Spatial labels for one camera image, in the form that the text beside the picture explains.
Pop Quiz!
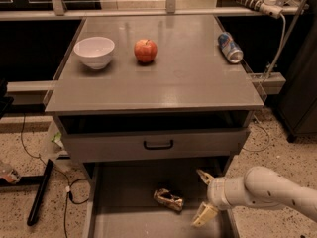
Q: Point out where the black drawer handle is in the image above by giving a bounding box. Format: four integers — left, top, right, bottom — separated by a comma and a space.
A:
143, 140, 174, 151

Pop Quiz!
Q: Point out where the black metal floor stand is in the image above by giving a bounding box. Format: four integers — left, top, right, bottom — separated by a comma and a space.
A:
0, 160, 53, 226

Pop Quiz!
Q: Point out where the clear plastic bag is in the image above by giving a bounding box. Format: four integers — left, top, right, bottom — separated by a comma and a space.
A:
41, 122, 71, 172

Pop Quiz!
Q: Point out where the grey top drawer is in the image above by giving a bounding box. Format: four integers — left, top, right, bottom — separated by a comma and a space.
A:
60, 111, 251, 163

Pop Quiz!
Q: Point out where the black floor cable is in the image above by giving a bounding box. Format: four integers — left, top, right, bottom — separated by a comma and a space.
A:
19, 113, 90, 238

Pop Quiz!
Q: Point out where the blue soda can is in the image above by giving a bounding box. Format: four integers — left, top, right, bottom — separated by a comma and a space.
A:
218, 32, 244, 64

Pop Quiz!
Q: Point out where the open grey middle drawer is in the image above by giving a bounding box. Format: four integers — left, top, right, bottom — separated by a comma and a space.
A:
82, 158, 240, 238

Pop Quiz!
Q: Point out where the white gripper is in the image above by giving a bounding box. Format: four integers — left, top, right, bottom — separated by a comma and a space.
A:
191, 169, 246, 227

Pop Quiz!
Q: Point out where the grey drawer cabinet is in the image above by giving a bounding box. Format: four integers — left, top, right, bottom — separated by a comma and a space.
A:
44, 15, 264, 238

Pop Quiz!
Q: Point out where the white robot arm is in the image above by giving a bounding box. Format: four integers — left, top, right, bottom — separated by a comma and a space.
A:
192, 166, 317, 227

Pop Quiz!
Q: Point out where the red apple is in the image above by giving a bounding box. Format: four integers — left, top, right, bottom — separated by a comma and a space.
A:
134, 39, 158, 63

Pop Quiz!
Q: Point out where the white striped tube device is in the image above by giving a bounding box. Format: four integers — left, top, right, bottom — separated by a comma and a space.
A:
233, 0, 282, 19

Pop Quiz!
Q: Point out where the white ceramic bowl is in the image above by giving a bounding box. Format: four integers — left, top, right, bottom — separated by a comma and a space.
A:
73, 37, 115, 70

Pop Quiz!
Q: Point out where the crushed orange can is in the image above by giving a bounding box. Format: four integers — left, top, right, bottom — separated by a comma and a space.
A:
154, 188, 184, 212

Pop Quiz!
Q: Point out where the white cable on floor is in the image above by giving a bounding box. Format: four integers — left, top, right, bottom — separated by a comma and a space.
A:
242, 115, 271, 153

